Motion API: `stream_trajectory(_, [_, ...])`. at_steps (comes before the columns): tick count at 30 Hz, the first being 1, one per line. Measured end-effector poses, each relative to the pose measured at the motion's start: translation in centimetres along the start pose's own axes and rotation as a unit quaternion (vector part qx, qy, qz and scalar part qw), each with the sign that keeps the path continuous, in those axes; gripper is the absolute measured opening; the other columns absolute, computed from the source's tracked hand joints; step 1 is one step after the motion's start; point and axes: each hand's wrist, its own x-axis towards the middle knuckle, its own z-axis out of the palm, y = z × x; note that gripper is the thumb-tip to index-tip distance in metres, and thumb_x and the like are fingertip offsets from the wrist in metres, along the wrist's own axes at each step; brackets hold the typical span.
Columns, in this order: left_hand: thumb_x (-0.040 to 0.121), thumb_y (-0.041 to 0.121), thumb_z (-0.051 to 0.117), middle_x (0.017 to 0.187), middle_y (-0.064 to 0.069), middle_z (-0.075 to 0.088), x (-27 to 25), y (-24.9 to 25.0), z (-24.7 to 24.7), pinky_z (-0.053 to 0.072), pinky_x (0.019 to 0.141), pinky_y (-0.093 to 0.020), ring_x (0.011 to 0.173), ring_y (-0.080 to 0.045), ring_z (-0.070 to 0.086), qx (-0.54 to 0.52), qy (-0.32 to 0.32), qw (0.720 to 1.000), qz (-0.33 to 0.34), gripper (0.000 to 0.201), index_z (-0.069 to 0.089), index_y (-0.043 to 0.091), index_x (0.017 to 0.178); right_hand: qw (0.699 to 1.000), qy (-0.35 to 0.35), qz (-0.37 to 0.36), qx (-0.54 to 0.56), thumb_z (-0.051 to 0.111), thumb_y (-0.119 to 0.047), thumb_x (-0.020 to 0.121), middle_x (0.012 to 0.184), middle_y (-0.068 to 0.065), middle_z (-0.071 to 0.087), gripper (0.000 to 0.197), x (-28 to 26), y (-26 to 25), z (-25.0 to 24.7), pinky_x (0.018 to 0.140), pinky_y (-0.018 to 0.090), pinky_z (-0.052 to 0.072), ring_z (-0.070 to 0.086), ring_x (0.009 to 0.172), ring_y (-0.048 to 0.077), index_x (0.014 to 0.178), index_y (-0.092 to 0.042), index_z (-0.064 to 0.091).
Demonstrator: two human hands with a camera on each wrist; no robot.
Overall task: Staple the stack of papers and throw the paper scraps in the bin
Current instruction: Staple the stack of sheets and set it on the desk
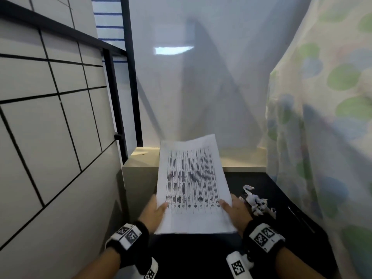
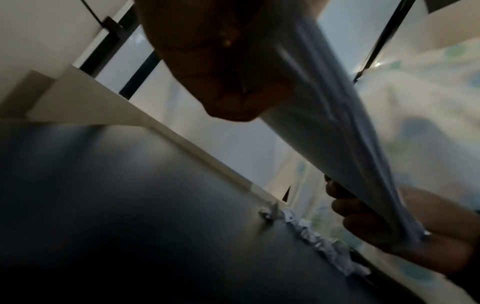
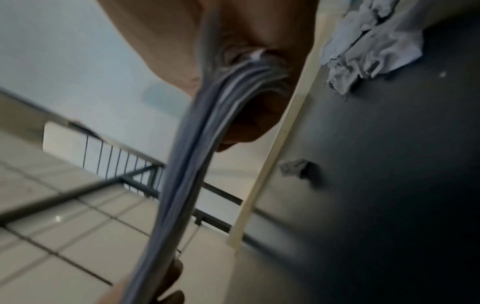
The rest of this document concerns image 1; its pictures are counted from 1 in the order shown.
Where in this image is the black paper shredder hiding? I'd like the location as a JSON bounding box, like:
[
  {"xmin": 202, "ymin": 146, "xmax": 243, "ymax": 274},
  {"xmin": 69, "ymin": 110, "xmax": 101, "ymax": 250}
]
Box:
[{"xmin": 116, "ymin": 171, "xmax": 340, "ymax": 279}]

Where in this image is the person's left hand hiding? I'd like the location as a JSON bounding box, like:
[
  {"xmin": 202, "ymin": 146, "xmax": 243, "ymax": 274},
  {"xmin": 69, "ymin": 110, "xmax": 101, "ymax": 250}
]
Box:
[{"xmin": 138, "ymin": 194, "xmax": 169, "ymax": 232}]

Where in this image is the white plain curtain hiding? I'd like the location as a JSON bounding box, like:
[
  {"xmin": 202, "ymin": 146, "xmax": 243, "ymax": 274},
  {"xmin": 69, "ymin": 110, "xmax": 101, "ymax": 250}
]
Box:
[{"xmin": 127, "ymin": 0, "xmax": 313, "ymax": 169}]

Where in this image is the dotted green blue curtain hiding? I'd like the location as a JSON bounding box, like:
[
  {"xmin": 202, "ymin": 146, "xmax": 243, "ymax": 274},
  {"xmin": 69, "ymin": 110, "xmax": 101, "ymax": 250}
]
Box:
[{"xmin": 266, "ymin": 0, "xmax": 372, "ymax": 279}]

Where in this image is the person's right forearm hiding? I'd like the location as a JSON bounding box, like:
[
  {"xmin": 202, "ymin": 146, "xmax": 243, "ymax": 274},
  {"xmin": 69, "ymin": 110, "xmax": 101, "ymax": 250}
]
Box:
[{"xmin": 273, "ymin": 247, "xmax": 330, "ymax": 279}]

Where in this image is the black right wrist tracker band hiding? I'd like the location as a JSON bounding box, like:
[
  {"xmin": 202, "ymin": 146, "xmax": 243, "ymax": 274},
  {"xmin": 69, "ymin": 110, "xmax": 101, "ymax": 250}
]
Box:
[{"xmin": 226, "ymin": 218, "xmax": 286, "ymax": 279}]

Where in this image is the black left wrist tracker band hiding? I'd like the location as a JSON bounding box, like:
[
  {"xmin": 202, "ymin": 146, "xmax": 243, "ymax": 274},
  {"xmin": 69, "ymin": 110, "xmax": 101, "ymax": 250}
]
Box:
[{"xmin": 105, "ymin": 221, "xmax": 159, "ymax": 279}]

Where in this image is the black wrist tracker band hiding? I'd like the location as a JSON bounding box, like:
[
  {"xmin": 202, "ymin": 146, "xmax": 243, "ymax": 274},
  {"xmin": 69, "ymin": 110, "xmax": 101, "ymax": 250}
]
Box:
[
  {"xmin": 105, "ymin": 221, "xmax": 159, "ymax": 279},
  {"xmin": 226, "ymin": 218, "xmax": 286, "ymax": 279}
]

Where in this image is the person's left forearm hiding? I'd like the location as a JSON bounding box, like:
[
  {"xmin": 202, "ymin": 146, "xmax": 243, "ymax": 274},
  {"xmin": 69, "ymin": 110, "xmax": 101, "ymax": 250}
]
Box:
[{"xmin": 73, "ymin": 247, "xmax": 122, "ymax": 279}]

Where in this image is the pile of shredded paper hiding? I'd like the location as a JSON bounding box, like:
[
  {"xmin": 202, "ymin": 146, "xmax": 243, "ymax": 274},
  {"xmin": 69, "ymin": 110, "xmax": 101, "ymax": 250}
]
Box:
[{"xmin": 238, "ymin": 185, "xmax": 277, "ymax": 217}]

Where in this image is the white printed paper sheet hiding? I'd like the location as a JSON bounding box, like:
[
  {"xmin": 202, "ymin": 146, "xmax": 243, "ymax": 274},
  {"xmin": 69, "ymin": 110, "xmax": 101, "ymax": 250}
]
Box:
[{"xmin": 154, "ymin": 134, "xmax": 236, "ymax": 235}]

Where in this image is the person's right hand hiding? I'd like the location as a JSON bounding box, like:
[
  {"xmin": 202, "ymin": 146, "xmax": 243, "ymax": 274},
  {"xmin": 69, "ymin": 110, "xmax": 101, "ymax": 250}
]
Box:
[{"xmin": 219, "ymin": 194, "xmax": 253, "ymax": 237}]

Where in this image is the black metal frame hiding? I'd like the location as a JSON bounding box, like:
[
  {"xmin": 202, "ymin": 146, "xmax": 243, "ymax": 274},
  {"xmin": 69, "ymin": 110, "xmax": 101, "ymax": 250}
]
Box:
[{"xmin": 0, "ymin": 0, "xmax": 143, "ymax": 164}]

